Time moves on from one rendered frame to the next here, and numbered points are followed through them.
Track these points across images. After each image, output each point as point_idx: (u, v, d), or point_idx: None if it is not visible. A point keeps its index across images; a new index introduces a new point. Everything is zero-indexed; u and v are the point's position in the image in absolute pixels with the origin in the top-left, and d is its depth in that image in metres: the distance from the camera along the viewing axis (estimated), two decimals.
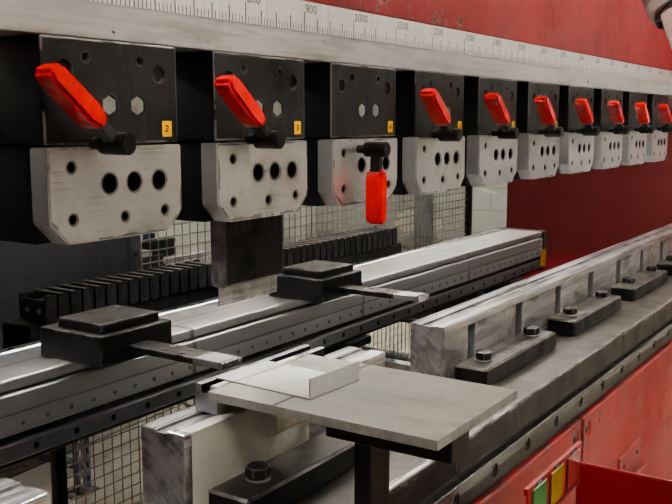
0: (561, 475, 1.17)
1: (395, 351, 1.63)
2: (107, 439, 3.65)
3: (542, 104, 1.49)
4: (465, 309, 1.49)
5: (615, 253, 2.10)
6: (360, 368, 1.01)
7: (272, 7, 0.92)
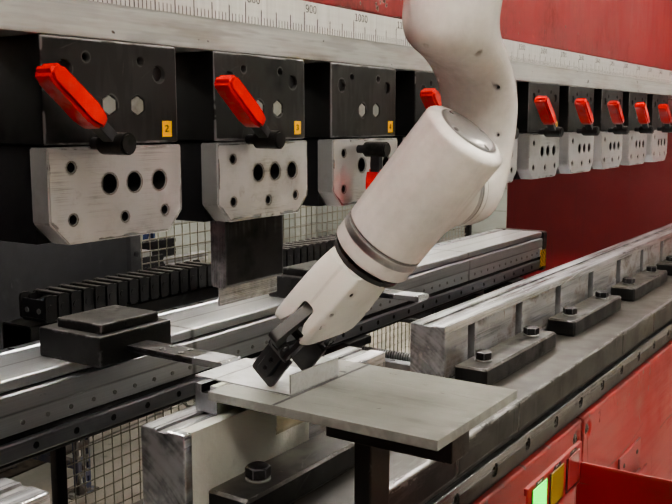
0: (561, 475, 1.17)
1: (395, 351, 1.63)
2: (107, 439, 3.65)
3: (542, 104, 1.49)
4: (465, 309, 1.49)
5: (615, 253, 2.10)
6: (360, 368, 1.01)
7: (272, 7, 0.92)
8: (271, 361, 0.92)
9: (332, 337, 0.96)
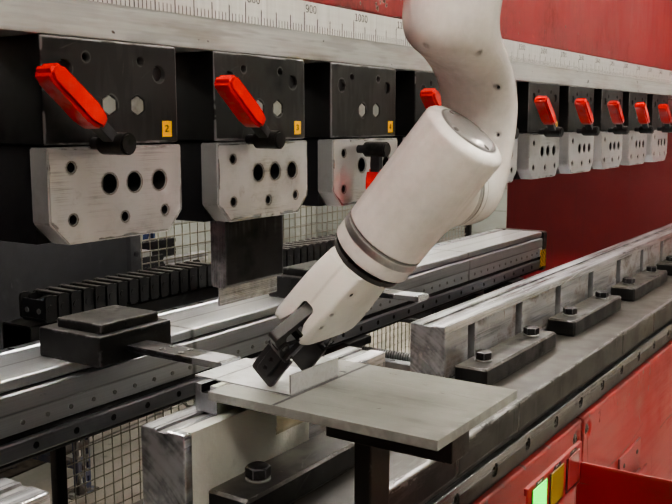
0: (561, 475, 1.17)
1: (395, 351, 1.63)
2: (107, 439, 3.65)
3: (542, 104, 1.49)
4: (465, 309, 1.49)
5: (615, 253, 2.10)
6: (360, 368, 1.01)
7: (272, 7, 0.92)
8: (271, 361, 0.92)
9: (332, 337, 0.96)
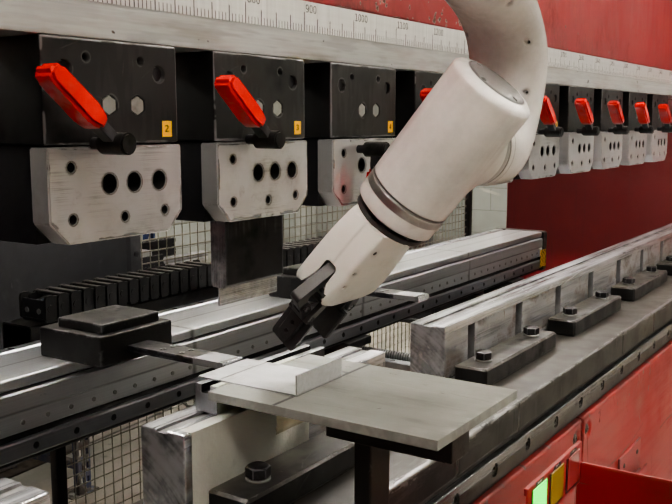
0: (561, 475, 1.17)
1: (395, 351, 1.63)
2: (107, 439, 3.65)
3: (542, 104, 1.49)
4: (465, 309, 1.49)
5: (615, 253, 2.10)
6: (360, 368, 1.01)
7: (272, 7, 0.92)
8: (292, 323, 0.90)
9: (353, 301, 0.94)
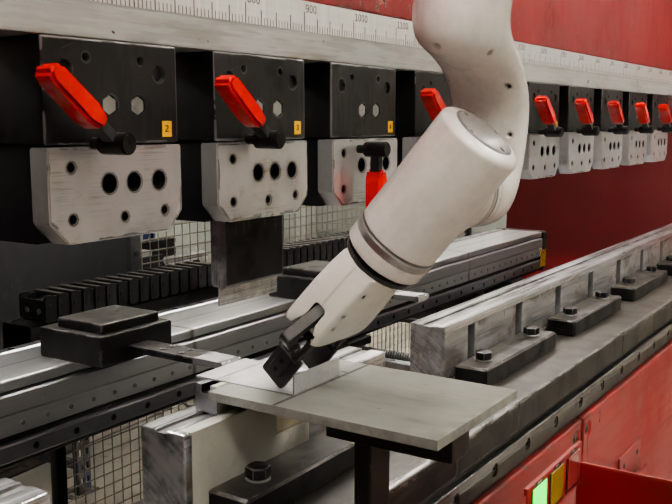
0: (561, 475, 1.17)
1: (395, 351, 1.63)
2: (107, 439, 3.65)
3: (542, 104, 1.49)
4: (465, 309, 1.49)
5: (615, 253, 2.10)
6: (360, 368, 1.01)
7: (272, 7, 0.92)
8: (282, 362, 0.91)
9: (343, 338, 0.95)
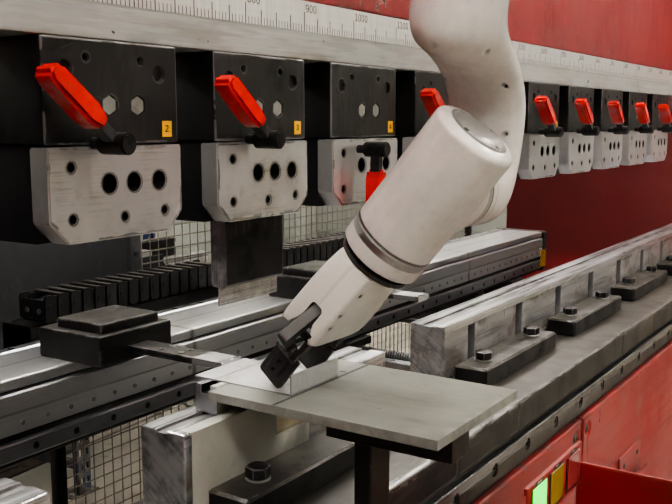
0: (561, 475, 1.17)
1: (395, 351, 1.63)
2: (107, 439, 3.65)
3: (542, 104, 1.49)
4: (465, 309, 1.49)
5: (615, 253, 2.10)
6: (360, 368, 1.01)
7: (272, 7, 0.92)
8: (279, 362, 0.91)
9: (340, 338, 0.95)
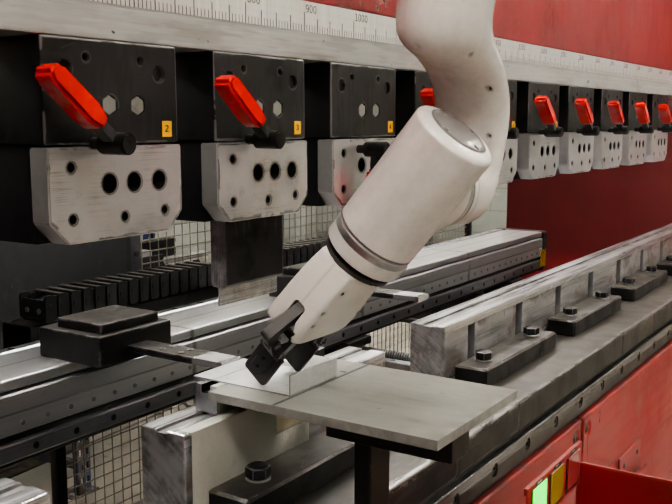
0: (561, 475, 1.17)
1: (395, 351, 1.63)
2: (107, 439, 3.65)
3: (542, 104, 1.49)
4: (465, 309, 1.49)
5: (615, 253, 2.10)
6: (360, 368, 1.01)
7: (272, 7, 0.92)
8: (263, 359, 0.92)
9: (324, 336, 0.96)
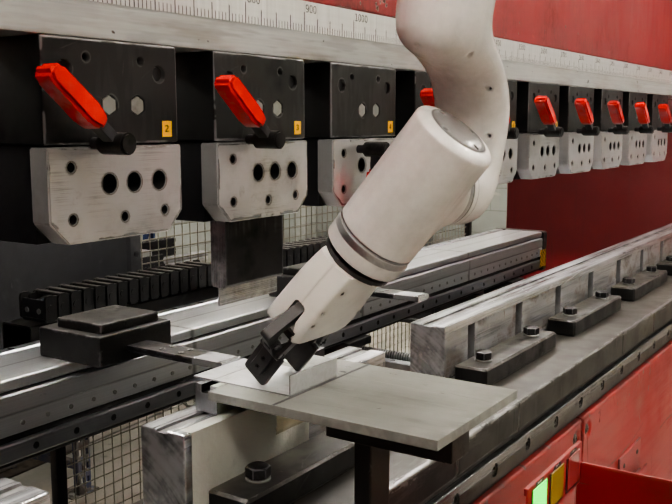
0: (561, 475, 1.17)
1: (395, 351, 1.63)
2: (107, 439, 3.65)
3: (542, 104, 1.49)
4: (465, 309, 1.49)
5: (615, 253, 2.10)
6: (360, 368, 1.01)
7: (272, 7, 0.92)
8: (263, 359, 0.92)
9: (324, 336, 0.96)
